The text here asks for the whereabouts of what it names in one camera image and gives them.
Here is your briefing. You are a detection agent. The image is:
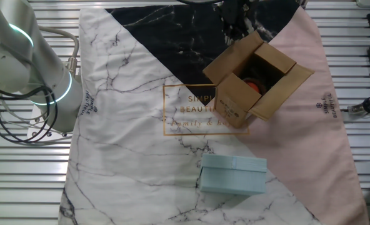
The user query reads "orange object in box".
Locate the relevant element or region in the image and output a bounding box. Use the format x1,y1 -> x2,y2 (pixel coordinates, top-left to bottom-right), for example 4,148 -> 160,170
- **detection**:
241,76 -> 269,95

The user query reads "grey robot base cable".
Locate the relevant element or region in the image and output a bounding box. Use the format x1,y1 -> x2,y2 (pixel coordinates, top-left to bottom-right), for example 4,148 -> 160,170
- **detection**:
39,26 -> 81,78

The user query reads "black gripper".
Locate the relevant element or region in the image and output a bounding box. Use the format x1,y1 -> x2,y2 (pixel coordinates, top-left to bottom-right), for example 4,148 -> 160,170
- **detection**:
217,0 -> 261,46

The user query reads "marble pink black tablecloth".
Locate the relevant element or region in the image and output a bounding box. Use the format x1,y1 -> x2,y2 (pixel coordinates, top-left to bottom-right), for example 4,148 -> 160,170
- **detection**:
58,6 -> 370,225

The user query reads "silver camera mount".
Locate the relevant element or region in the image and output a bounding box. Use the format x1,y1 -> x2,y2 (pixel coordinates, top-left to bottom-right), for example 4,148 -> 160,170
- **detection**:
347,95 -> 370,115

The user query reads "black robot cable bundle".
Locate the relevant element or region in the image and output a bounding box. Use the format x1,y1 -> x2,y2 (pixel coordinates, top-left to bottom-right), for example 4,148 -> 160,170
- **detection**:
0,81 -> 59,145

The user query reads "light blue gift box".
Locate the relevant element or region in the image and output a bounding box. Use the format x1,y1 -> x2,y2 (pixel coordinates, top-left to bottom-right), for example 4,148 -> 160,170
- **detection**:
199,152 -> 268,197

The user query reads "brown cardboard box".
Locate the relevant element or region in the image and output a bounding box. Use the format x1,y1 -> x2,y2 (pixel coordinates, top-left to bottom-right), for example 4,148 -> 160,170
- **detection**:
202,30 -> 315,129

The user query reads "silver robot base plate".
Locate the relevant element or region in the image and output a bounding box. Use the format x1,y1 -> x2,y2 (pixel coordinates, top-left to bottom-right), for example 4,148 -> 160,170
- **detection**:
26,105 -> 74,139

